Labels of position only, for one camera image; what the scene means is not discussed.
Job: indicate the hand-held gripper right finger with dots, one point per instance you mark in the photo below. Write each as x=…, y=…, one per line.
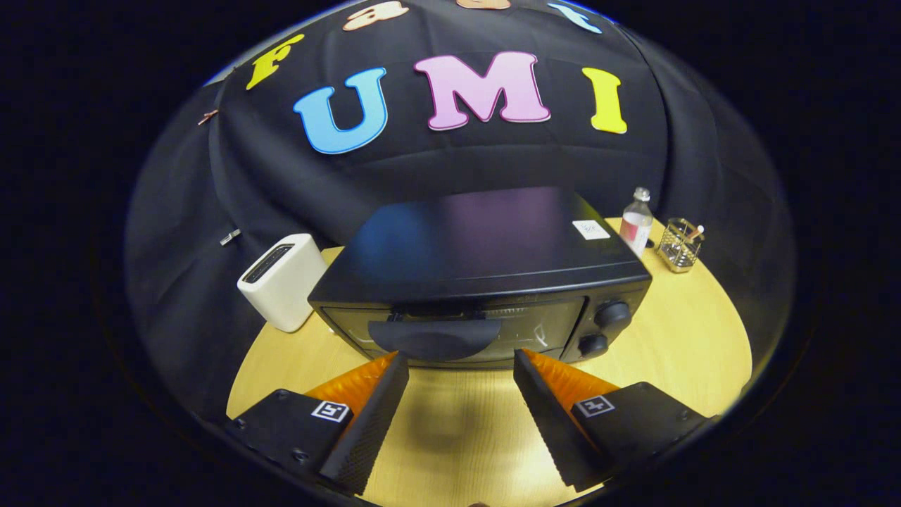
x=545, y=422

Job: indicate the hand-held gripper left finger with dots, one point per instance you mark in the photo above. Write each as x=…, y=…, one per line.
x=373, y=422

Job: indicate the black toaster oven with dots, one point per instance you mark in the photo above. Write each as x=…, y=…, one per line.
x=479, y=239

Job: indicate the white toaster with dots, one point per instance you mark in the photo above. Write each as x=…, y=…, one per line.
x=281, y=296

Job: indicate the clear bottle with red label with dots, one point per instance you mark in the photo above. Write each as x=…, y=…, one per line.
x=635, y=229

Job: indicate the silver clip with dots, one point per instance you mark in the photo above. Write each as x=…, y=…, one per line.
x=229, y=237

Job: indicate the copper clip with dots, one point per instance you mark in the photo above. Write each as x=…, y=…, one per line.
x=208, y=117

